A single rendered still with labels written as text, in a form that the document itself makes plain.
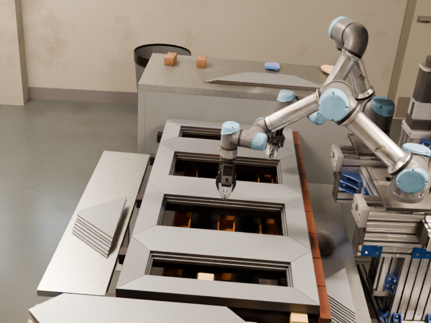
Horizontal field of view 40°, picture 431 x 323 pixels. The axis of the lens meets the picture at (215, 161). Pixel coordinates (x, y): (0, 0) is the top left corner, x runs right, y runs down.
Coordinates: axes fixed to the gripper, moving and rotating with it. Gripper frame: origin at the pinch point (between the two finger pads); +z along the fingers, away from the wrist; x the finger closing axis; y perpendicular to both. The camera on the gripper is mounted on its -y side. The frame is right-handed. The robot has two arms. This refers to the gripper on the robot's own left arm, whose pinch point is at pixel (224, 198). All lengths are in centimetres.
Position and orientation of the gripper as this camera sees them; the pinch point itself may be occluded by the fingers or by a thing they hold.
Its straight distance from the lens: 265.6
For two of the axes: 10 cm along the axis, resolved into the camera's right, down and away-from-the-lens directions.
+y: 0.5, -4.6, 8.9
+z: -0.7, 8.8, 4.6
